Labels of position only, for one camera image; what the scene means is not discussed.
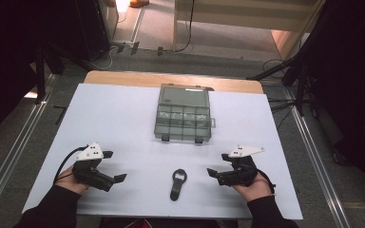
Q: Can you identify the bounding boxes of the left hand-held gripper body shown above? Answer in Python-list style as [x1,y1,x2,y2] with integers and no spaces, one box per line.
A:
[71,142,115,193]

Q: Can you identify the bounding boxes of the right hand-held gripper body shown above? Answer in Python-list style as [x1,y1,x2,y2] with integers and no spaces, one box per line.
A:
[217,144,266,187]

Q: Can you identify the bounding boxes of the black bottle opener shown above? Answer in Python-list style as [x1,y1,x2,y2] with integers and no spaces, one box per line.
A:
[169,168,188,202]

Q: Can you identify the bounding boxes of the clear grey compartment storage box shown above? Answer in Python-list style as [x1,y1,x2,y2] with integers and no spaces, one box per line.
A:
[153,83,217,145]

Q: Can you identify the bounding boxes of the person's right hand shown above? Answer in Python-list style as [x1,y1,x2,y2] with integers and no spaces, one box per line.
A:
[232,172,274,203]

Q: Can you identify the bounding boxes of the person's left hand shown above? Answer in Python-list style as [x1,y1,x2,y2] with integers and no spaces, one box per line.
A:
[54,164,90,196]

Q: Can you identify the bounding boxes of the white board table cover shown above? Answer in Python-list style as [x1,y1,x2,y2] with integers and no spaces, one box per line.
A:
[22,83,304,220]

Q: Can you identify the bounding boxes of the person's red clothing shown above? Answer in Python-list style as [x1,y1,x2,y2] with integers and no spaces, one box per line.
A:
[126,218,155,228]

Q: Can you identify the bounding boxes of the wooden table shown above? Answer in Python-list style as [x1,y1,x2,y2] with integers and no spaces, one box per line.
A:
[84,69,264,95]

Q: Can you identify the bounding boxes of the black metal stand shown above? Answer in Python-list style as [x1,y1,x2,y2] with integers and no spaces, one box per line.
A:
[32,41,66,106]

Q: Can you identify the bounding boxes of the black tripod stand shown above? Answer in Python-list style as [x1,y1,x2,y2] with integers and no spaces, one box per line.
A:
[246,47,319,119]

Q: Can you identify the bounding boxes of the dark cabinet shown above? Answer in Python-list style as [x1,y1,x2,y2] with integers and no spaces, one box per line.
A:
[74,0,120,62]

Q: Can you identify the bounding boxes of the black curtain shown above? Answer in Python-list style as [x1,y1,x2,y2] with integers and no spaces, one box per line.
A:
[300,0,365,203]
[0,0,86,147]

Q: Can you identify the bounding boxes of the orange shoe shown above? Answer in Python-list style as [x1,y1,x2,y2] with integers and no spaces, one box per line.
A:
[128,0,150,9]

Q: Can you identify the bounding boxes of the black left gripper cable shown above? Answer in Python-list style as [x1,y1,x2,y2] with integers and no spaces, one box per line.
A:
[53,144,90,185]

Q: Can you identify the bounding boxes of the black floor cables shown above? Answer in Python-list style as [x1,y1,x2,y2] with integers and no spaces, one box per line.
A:
[261,57,300,131]

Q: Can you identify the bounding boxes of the metal floor rail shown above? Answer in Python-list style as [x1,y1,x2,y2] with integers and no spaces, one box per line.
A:
[283,86,352,228]
[0,73,59,219]
[128,6,146,45]

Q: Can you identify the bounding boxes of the white floor cable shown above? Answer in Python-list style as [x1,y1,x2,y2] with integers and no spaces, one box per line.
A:
[89,47,114,71]

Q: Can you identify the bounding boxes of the black hanging cable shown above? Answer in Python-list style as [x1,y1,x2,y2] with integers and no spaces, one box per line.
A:
[172,0,196,54]

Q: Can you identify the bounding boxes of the white furniture frame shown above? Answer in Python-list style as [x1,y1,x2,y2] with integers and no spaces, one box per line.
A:
[172,0,326,61]

